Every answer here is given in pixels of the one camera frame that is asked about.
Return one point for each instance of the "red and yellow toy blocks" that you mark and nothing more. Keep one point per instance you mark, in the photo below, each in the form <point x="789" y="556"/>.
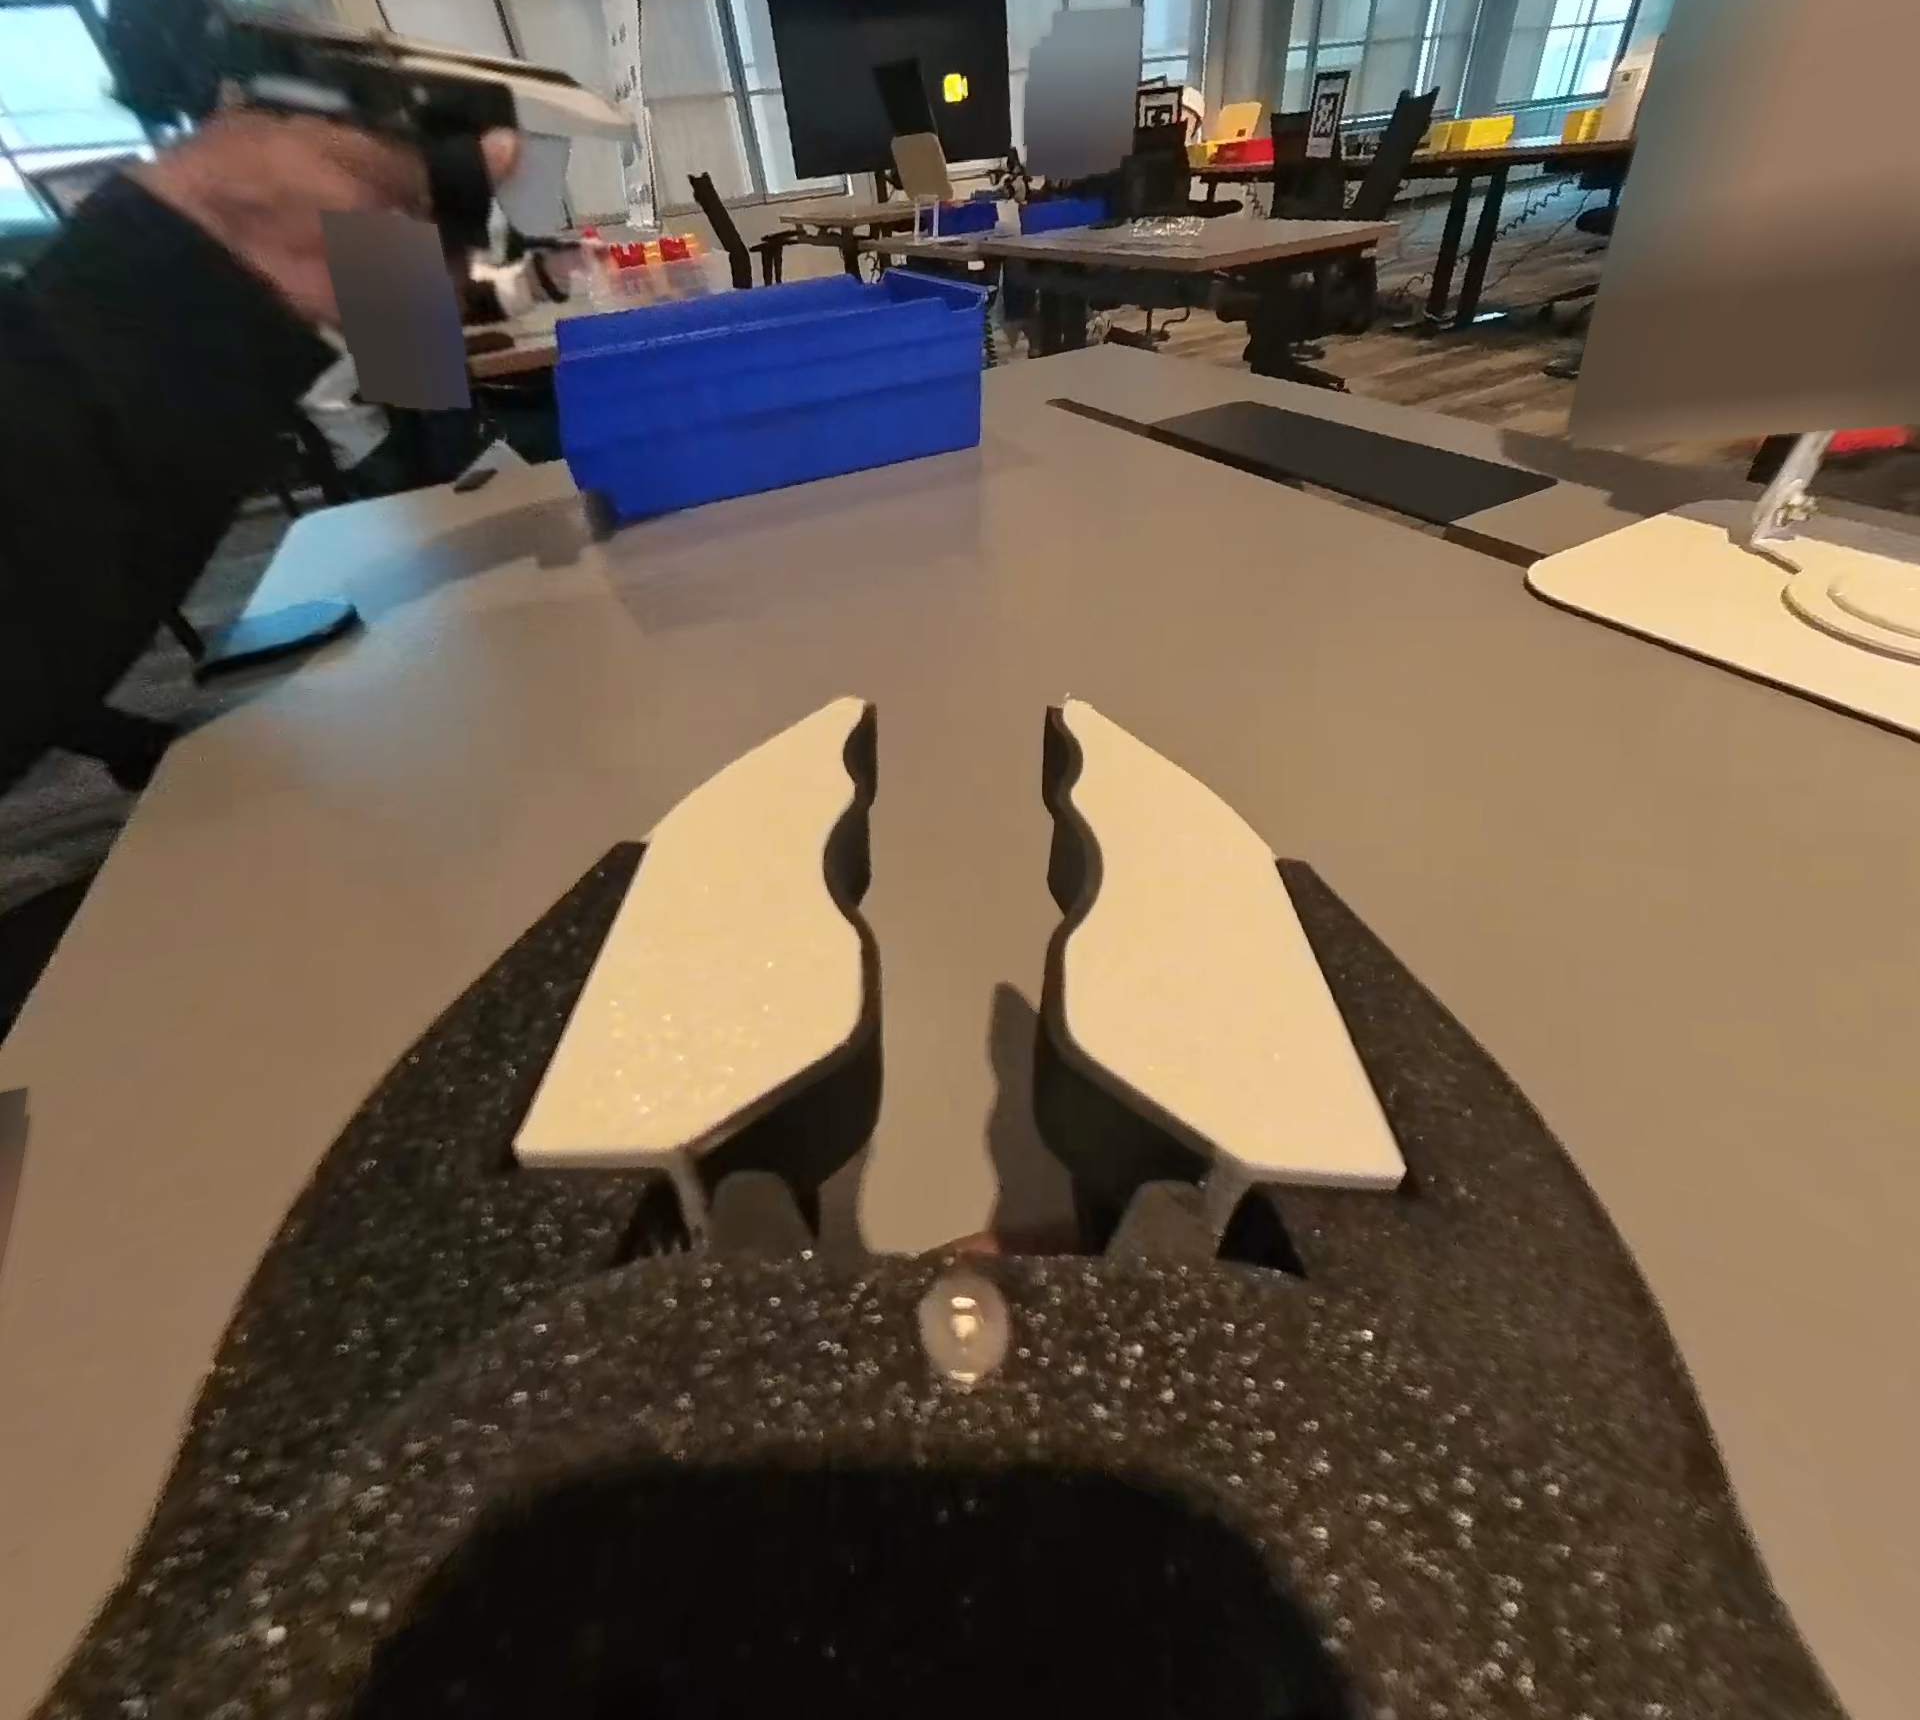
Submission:
<point x="644" y="247"/>

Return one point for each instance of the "grey computer monitor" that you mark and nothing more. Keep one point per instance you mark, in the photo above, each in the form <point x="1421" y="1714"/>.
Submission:
<point x="1754" y="101"/>

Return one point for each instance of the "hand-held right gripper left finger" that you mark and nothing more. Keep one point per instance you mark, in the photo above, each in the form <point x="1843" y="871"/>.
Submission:
<point x="720" y="985"/>

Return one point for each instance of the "clear plastic packaging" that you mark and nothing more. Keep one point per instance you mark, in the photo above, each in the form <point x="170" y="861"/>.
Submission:
<point x="1167" y="230"/>

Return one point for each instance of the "brown-top desk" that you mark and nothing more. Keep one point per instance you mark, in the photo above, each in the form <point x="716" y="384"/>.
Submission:
<point x="1184" y="250"/>

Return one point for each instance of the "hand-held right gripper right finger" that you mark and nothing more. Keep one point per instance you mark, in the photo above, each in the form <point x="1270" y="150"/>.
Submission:
<point x="1201" y="985"/>

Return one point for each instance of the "black office chair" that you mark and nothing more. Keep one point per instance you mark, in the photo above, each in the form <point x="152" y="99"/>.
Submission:
<point x="1388" y="152"/>
<point x="729" y="229"/>

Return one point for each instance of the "long wooden desk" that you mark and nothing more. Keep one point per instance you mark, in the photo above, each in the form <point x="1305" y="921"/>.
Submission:
<point x="1501" y="168"/>

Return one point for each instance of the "person's left forearm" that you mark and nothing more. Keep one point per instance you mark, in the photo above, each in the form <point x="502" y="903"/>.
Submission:
<point x="134" y="430"/>

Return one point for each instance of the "black desk mat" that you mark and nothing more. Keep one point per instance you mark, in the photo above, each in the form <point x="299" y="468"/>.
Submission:
<point x="1351" y="461"/>

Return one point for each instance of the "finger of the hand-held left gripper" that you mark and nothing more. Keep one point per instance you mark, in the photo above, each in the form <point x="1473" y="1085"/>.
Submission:
<point x="578" y="101"/>
<point x="540" y="183"/>

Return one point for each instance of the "person's left hand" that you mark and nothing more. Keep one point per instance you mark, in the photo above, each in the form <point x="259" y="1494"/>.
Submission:
<point x="285" y="191"/>

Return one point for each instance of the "yellow plastic bin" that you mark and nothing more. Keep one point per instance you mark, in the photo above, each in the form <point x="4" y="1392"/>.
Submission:
<point x="1466" y="133"/>

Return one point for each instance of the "black television screen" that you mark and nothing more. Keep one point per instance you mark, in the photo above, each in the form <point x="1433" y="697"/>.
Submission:
<point x="884" y="78"/>

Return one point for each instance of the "blue plastic bin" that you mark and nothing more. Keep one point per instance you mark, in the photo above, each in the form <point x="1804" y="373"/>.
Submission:
<point x="765" y="401"/>

